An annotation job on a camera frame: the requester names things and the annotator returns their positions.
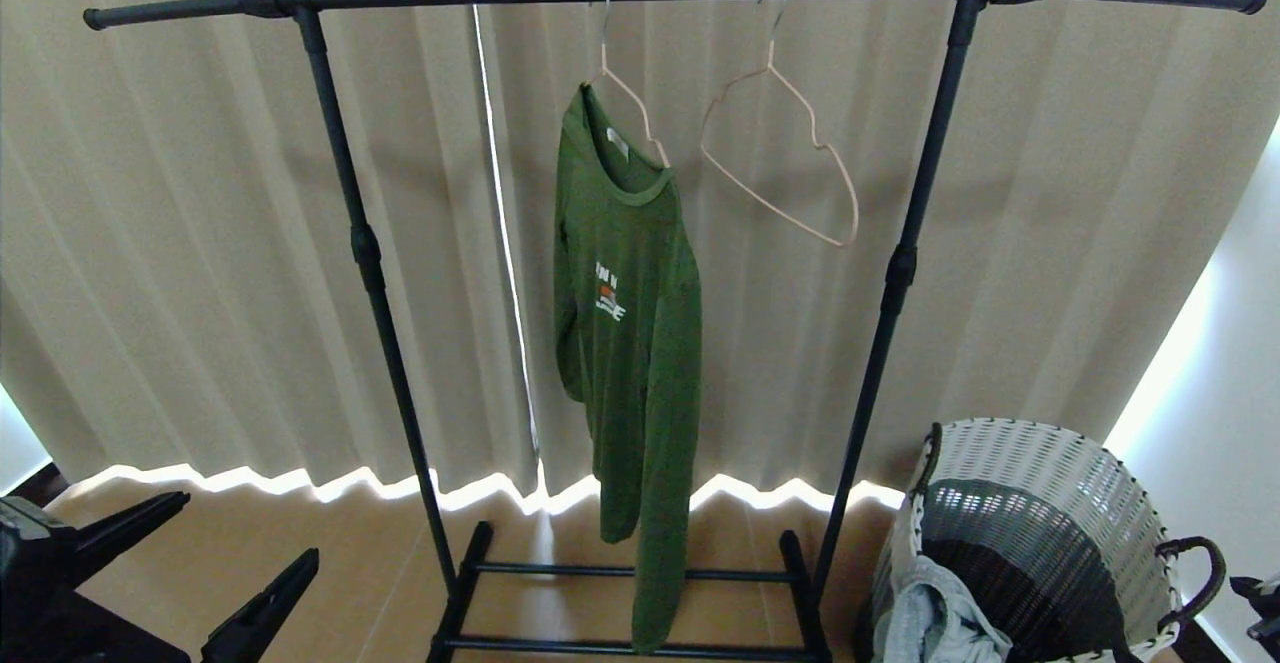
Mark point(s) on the green shirt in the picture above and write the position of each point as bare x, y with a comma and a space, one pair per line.
630, 393

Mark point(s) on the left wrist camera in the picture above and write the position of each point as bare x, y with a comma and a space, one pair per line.
30, 533

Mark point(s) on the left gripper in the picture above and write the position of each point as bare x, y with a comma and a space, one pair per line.
70, 633

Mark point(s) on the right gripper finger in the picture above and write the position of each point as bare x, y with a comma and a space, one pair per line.
1268, 631
1262, 591

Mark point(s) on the beige curtain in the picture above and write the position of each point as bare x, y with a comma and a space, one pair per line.
1050, 193

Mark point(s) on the white laundry basket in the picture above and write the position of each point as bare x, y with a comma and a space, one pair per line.
1050, 473

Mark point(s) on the pink clothes hanger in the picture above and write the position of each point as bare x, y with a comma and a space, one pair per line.
603, 53
771, 53

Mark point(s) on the pale grey shorts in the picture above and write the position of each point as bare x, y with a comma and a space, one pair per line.
930, 623

